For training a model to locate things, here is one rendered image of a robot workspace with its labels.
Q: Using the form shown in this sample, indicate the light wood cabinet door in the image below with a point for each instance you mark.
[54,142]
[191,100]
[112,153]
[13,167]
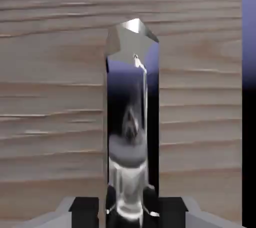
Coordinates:
[50,92]

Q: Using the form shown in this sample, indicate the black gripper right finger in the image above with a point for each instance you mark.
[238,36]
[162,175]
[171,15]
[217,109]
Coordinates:
[172,212]

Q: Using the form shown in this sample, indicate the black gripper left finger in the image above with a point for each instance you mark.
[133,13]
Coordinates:
[84,212]

